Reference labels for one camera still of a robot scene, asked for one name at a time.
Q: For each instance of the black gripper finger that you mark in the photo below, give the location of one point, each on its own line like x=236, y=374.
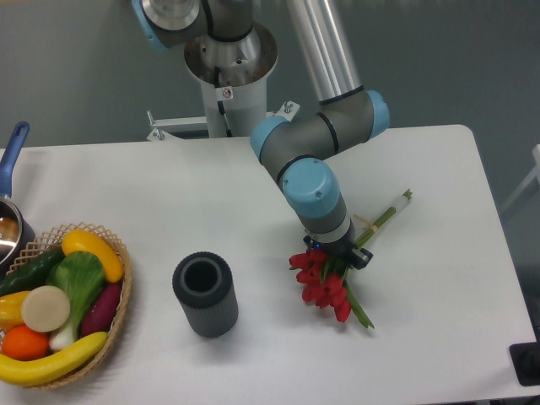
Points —
x=358, y=258

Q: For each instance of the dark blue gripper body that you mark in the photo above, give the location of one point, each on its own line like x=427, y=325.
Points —
x=342, y=247

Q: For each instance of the red tulip bouquet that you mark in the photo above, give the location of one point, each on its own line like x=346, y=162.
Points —
x=325, y=278

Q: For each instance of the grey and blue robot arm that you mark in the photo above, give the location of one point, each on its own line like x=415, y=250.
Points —
x=231, y=56

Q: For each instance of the dark grey ribbed vase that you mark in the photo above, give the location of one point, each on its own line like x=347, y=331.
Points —
x=203, y=284

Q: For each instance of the black device at table edge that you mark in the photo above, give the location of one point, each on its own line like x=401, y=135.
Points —
x=525, y=359

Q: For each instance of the purple sweet potato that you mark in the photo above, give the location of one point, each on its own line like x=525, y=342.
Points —
x=102, y=312

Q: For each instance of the green bok choy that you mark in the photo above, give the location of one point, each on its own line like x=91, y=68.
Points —
x=80, y=275

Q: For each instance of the woven wicker basket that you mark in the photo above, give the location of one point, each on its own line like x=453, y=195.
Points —
x=53, y=238

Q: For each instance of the beige round disc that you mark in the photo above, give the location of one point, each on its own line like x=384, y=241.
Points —
x=45, y=309

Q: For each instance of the green cucumber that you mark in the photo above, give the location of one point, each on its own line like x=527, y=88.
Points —
x=32, y=274

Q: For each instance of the orange fruit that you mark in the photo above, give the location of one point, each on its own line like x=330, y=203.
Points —
x=25, y=344

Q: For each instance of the yellow bell pepper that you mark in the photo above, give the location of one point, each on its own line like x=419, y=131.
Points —
x=10, y=310

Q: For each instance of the yellow banana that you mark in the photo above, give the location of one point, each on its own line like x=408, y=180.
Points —
x=41, y=371

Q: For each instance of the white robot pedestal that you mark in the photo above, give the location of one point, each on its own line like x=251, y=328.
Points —
x=228, y=112

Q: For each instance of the white frame at right edge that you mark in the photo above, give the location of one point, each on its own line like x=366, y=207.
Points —
x=531, y=177

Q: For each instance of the blue handled saucepan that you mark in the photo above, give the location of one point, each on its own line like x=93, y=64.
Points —
x=16, y=233

